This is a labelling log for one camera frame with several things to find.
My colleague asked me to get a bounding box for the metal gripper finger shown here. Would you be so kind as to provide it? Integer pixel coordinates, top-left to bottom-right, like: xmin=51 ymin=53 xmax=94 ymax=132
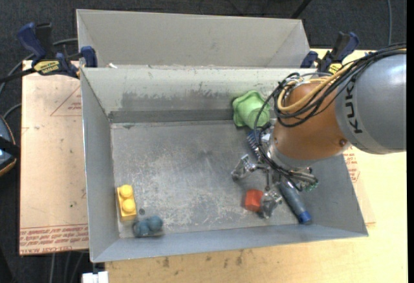
xmin=257 ymin=189 xmax=284 ymax=220
xmin=230 ymin=153 xmax=259 ymax=183

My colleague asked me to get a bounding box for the red block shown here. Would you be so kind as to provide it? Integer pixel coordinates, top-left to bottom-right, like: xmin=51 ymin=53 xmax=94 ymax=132
xmin=241 ymin=189 xmax=265 ymax=212

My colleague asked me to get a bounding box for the blue-grey marker pen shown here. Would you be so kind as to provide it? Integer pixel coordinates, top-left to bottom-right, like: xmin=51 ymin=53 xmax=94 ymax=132
xmin=278 ymin=179 xmax=312 ymax=225

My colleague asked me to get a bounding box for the green star-shaped cup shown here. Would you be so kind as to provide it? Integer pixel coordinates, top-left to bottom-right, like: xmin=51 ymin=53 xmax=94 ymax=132
xmin=232 ymin=90 xmax=272 ymax=130

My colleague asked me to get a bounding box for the grey metal bin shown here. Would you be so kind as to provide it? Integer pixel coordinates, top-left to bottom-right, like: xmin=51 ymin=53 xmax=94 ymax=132
xmin=76 ymin=8 xmax=369 ymax=264

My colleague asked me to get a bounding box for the teal double-ball toy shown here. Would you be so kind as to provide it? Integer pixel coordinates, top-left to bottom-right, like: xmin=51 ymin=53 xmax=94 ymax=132
xmin=131 ymin=215 xmax=164 ymax=238

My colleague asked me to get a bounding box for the yellow toy brick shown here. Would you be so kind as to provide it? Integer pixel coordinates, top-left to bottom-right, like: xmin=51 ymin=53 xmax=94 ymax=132
xmin=116 ymin=184 xmax=138 ymax=222

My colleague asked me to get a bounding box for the brown cardboard board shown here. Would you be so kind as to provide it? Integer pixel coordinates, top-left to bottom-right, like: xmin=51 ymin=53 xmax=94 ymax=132
xmin=19 ymin=60 xmax=378 ymax=256

